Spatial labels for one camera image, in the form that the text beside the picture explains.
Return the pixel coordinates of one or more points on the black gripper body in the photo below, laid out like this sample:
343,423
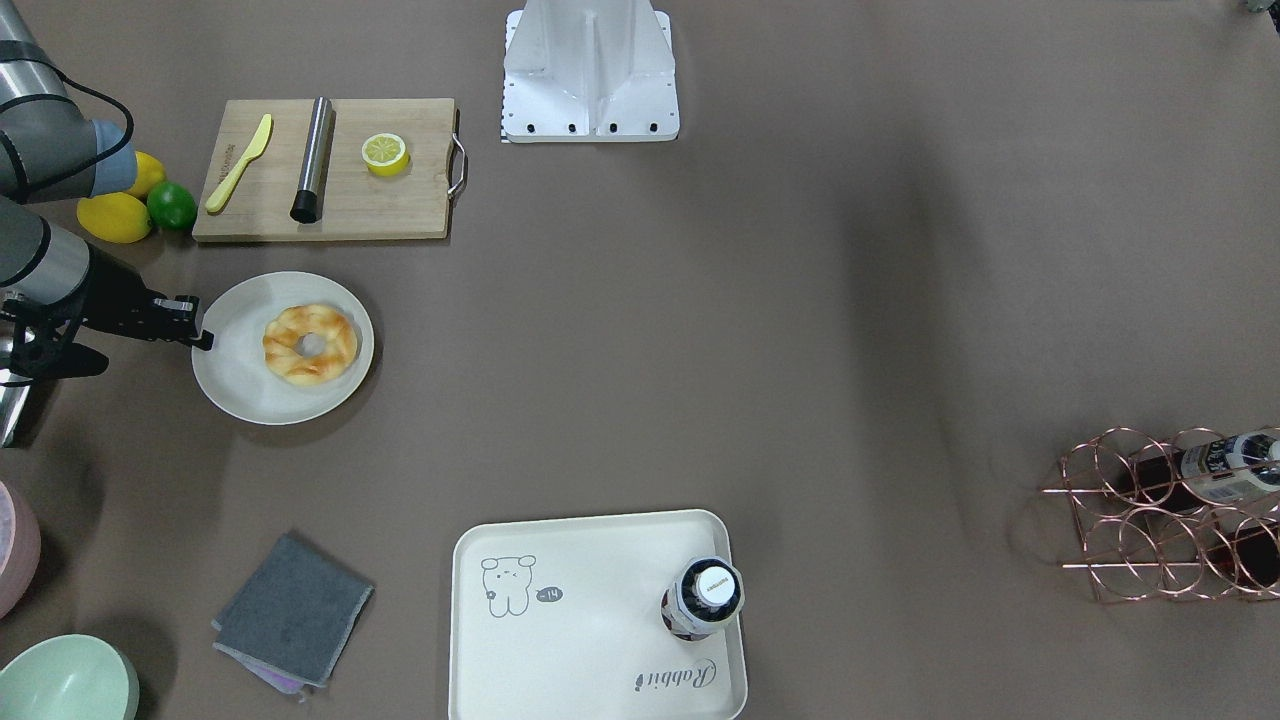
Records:
113,289

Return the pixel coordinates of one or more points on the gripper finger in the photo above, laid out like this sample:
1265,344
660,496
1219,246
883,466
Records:
183,308
189,337

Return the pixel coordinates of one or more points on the glazed donut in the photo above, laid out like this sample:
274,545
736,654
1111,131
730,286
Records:
309,345

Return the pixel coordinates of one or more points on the white round plate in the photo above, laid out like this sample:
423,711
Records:
233,373

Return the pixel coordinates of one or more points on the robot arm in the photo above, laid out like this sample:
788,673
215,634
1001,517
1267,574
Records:
66,141

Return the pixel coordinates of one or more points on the cream rabbit tray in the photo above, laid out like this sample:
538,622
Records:
561,619

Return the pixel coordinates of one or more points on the tea bottle on tray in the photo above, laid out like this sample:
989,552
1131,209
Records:
703,599

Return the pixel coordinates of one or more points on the yellow lemon near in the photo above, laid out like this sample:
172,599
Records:
114,217

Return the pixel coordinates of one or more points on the yellow lemon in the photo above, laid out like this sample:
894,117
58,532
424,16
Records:
150,173
114,217

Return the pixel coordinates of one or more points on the green lime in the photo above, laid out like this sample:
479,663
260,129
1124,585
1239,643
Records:
172,207

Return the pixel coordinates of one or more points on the yellow lemon far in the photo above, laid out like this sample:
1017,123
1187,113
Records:
150,173

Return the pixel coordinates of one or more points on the metal scoop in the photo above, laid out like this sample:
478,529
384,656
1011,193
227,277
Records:
21,403

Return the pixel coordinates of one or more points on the steel cylinder black cap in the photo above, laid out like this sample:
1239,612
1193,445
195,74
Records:
307,205

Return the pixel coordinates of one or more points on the yellow plastic knife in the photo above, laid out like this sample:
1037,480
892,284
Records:
220,197

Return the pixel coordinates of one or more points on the wooden cutting board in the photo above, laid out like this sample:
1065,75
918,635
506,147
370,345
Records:
355,204

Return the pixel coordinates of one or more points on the half lemon slice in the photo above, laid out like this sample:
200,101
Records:
385,154

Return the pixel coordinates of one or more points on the pink bowl with ice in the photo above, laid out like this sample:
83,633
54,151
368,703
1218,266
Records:
20,546

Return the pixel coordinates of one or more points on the grey folded cloth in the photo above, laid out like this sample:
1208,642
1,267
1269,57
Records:
290,622

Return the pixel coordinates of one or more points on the green bowl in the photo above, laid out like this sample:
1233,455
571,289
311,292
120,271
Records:
74,676

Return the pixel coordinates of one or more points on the upper bottle in rack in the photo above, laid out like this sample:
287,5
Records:
1227,471

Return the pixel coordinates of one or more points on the white camera pole base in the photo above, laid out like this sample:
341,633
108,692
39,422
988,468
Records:
589,72

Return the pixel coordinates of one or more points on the copper wire bottle rack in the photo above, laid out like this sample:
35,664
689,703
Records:
1130,550

